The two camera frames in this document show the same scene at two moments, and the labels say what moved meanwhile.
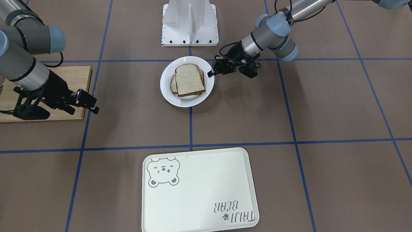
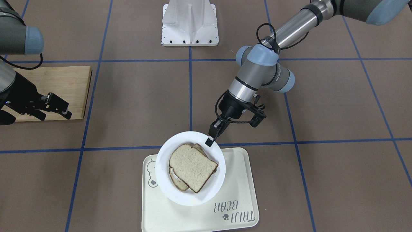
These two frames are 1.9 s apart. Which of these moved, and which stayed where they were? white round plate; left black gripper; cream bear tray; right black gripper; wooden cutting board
Moved: white round plate; left black gripper; right black gripper
Stayed: wooden cutting board; cream bear tray
